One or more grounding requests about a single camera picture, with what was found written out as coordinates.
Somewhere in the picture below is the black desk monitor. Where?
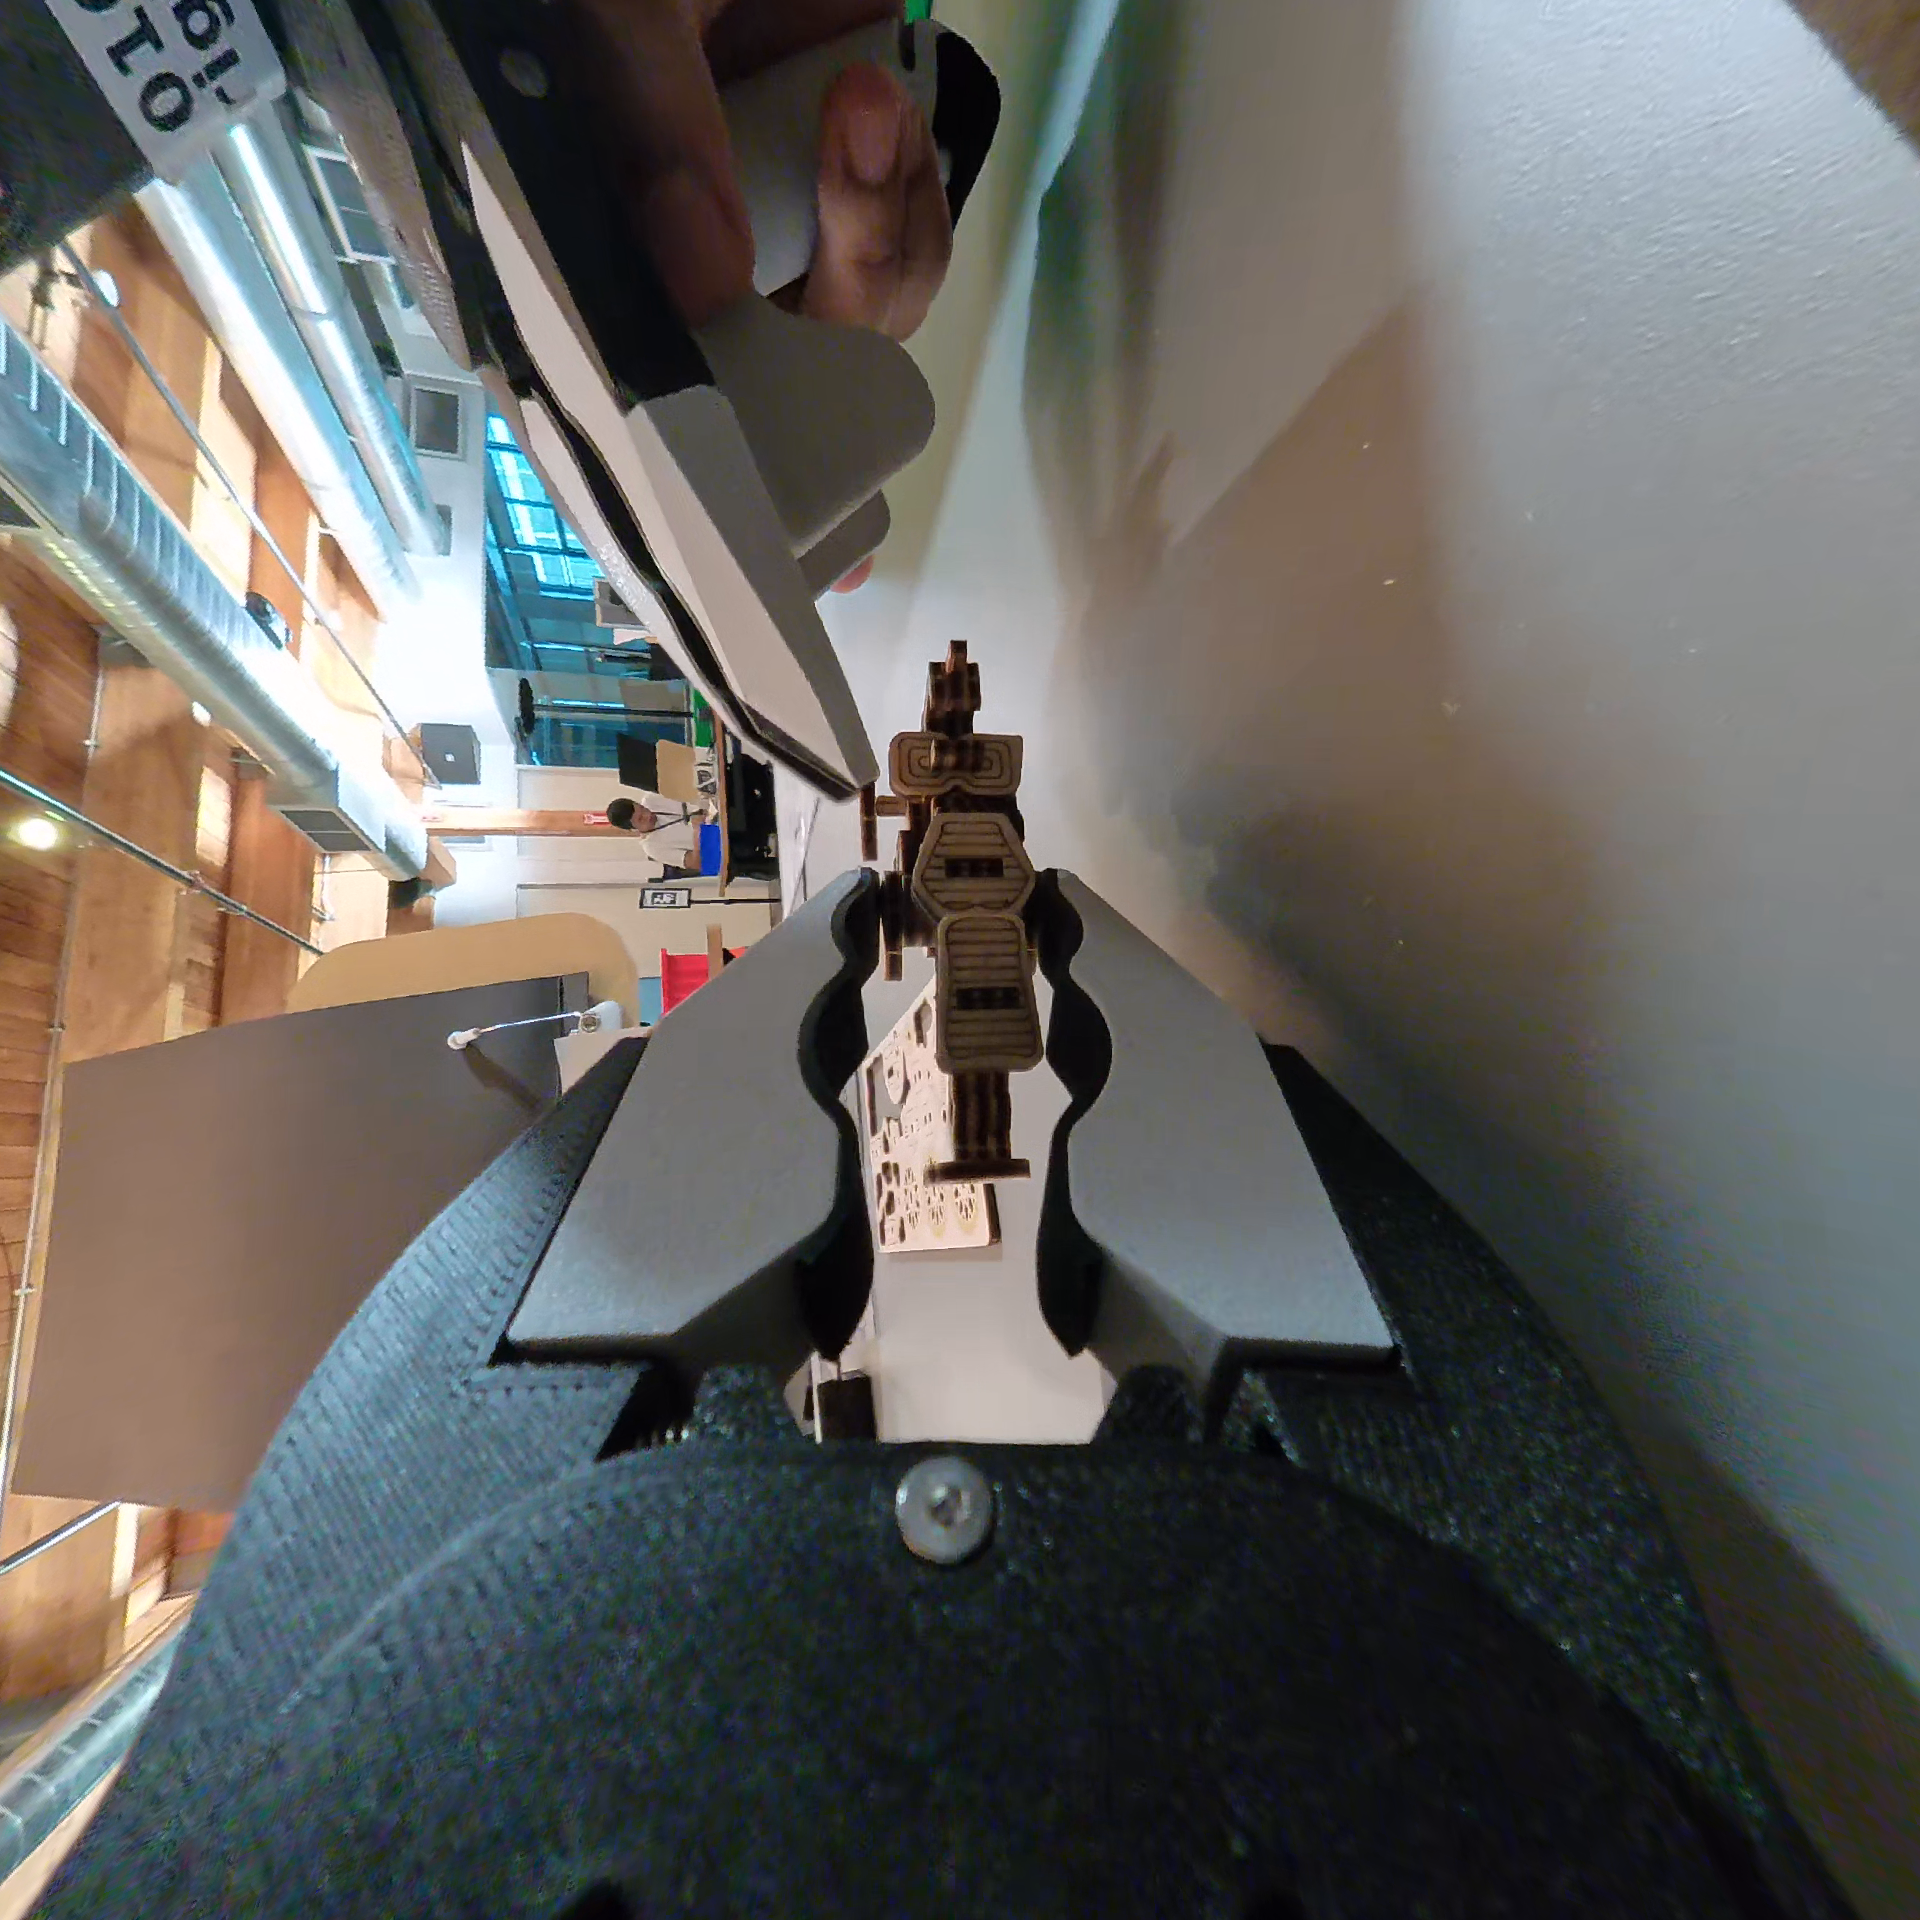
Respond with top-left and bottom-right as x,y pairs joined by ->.
17,972 -> 594,1509

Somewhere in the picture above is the person's right hand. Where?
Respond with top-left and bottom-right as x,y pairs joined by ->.
592,0 -> 963,338

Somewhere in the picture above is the silver ventilation duct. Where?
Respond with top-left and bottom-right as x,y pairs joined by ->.
0,322 -> 431,881

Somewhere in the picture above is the beige rounded wooden panel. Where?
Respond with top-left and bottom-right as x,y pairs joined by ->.
286,915 -> 641,1023

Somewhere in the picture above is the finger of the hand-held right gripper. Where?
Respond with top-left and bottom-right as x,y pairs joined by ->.
623,381 -> 883,799
518,394 -> 859,801

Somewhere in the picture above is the wooden sheet with large cutout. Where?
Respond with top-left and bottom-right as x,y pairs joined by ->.
862,1007 -> 1000,1256

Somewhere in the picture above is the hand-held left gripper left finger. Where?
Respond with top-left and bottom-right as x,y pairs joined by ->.
504,866 -> 887,1368

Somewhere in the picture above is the grey desk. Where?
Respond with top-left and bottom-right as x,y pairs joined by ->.
780,0 -> 1920,1920

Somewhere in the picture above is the white cable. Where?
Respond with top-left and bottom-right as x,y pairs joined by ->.
449,1008 -> 624,1052

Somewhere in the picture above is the wooden motorcycle model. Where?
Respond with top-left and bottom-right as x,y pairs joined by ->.
862,643 -> 1048,1186

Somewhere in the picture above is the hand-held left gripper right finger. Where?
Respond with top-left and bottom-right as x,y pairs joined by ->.
1036,866 -> 1396,1368

